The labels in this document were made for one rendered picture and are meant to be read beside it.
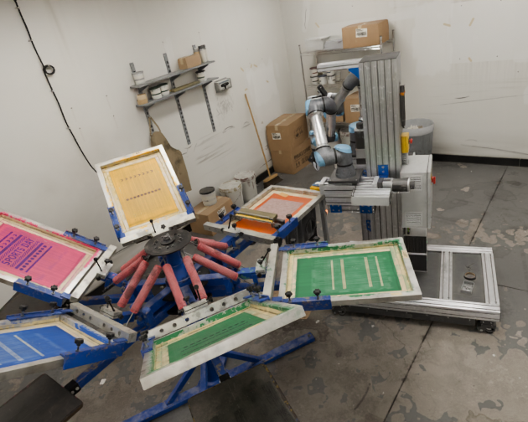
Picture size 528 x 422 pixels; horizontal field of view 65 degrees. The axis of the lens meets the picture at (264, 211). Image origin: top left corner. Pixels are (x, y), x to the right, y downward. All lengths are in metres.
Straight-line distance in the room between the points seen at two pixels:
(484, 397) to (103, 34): 4.49
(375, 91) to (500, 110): 3.27
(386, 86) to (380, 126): 0.28
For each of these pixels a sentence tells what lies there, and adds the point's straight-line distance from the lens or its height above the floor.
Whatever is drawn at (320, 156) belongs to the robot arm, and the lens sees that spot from 3.05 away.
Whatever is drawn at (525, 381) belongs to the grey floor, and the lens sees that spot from 3.44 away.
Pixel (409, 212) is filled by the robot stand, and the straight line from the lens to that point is 3.35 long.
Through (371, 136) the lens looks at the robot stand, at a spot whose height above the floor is 1.51.
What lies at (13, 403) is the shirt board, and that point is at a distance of 2.67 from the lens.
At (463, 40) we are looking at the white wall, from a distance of 6.06.
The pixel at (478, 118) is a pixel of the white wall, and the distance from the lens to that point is 6.24.
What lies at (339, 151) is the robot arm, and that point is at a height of 1.46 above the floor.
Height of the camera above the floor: 2.54
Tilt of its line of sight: 27 degrees down
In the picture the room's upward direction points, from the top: 12 degrees counter-clockwise
